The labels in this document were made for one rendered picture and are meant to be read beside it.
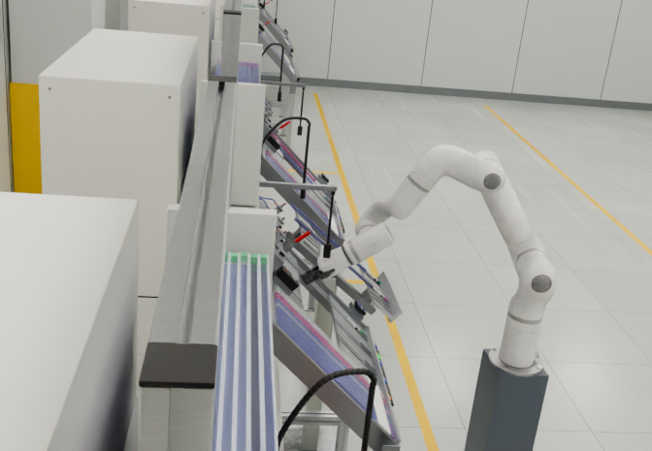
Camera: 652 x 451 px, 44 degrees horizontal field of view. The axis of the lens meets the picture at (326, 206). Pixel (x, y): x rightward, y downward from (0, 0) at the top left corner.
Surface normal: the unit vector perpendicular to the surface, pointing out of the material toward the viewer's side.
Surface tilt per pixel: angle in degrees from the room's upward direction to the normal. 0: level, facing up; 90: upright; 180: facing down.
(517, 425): 90
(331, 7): 90
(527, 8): 90
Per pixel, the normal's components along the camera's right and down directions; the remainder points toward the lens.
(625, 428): 0.10, -0.93
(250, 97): 0.09, 0.36
